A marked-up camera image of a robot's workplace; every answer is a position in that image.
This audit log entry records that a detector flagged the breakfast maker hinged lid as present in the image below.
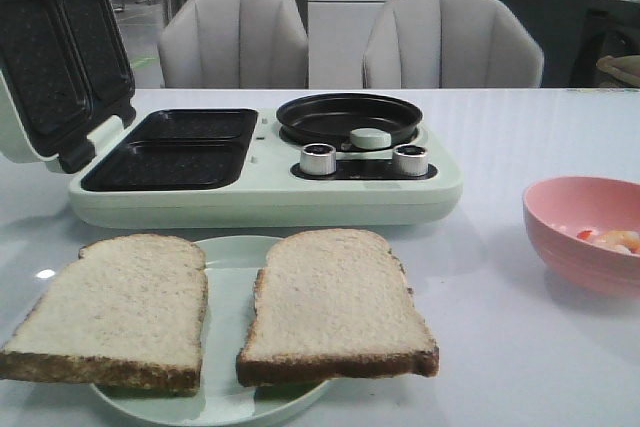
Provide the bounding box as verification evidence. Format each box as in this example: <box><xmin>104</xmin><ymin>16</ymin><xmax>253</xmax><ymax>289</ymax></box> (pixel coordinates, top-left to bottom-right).
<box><xmin>1</xmin><ymin>0</ymin><xmax>135</xmax><ymax>173</ymax></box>

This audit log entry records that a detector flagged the right grey upholstered chair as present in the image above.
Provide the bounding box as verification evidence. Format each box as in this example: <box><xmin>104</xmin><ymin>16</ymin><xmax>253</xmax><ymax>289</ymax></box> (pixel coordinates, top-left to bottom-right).
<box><xmin>362</xmin><ymin>0</ymin><xmax>544</xmax><ymax>89</ymax></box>

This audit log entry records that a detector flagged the silver control knob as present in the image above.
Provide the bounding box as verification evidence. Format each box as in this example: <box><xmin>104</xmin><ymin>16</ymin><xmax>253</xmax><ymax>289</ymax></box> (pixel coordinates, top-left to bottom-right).
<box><xmin>392</xmin><ymin>144</ymin><xmax>429</xmax><ymax>177</ymax></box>
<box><xmin>299</xmin><ymin>143</ymin><xmax>337</xmax><ymax>176</ymax></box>

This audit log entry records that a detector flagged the black round frying pan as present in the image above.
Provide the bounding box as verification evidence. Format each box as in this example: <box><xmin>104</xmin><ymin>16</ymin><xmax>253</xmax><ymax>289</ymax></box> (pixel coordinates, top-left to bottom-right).
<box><xmin>276</xmin><ymin>93</ymin><xmax>422</xmax><ymax>152</ymax></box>

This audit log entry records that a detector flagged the white cabinet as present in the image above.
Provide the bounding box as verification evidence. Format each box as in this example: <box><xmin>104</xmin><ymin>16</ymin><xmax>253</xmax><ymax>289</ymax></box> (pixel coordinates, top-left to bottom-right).
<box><xmin>307</xmin><ymin>0</ymin><xmax>388</xmax><ymax>89</ymax></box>

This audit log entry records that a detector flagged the right silver control knob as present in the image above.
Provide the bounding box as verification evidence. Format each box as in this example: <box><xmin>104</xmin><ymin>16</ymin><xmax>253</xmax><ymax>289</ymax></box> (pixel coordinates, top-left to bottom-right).
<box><xmin>392</xmin><ymin>144</ymin><xmax>429</xmax><ymax>177</ymax></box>

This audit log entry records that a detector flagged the grey upholstered chair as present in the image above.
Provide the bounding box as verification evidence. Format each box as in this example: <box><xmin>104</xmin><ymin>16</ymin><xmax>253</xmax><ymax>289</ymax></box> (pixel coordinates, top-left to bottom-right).
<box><xmin>158</xmin><ymin>0</ymin><xmax>308</xmax><ymax>89</ymax></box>
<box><xmin>362</xmin><ymin>0</ymin><xmax>544</xmax><ymax>89</ymax></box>

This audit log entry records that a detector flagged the mint green breakfast maker base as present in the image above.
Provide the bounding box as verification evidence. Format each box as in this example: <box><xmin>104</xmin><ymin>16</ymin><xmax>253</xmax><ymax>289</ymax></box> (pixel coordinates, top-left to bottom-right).
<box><xmin>69</xmin><ymin>108</ymin><xmax>462</xmax><ymax>229</ymax></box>

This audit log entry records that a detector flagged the left grey upholstered chair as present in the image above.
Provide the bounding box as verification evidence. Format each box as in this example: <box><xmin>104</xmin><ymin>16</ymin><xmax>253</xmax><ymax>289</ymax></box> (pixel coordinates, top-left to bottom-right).
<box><xmin>158</xmin><ymin>0</ymin><xmax>308</xmax><ymax>89</ymax></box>

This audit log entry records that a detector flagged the mint green round plate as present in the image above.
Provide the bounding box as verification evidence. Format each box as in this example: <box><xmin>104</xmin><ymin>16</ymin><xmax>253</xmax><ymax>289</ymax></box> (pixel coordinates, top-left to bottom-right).
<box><xmin>92</xmin><ymin>235</ymin><xmax>330</xmax><ymax>426</ymax></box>

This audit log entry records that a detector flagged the left silver control knob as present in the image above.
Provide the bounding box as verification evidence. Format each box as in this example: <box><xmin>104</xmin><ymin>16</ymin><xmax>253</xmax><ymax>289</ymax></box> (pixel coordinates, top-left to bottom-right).
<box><xmin>299</xmin><ymin>143</ymin><xmax>337</xmax><ymax>176</ymax></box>

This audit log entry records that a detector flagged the pink bowl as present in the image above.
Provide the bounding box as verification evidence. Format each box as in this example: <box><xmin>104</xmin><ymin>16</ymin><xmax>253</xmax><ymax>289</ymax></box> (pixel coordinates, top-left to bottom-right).
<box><xmin>523</xmin><ymin>176</ymin><xmax>639</xmax><ymax>298</ymax></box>

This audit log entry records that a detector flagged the white bread slice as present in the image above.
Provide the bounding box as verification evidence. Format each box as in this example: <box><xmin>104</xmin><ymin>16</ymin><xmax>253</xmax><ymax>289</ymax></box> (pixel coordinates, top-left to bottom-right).
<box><xmin>1</xmin><ymin>234</ymin><xmax>208</xmax><ymax>395</ymax></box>
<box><xmin>236</xmin><ymin>228</ymin><xmax>439</xmax><ymax>386</ymax></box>

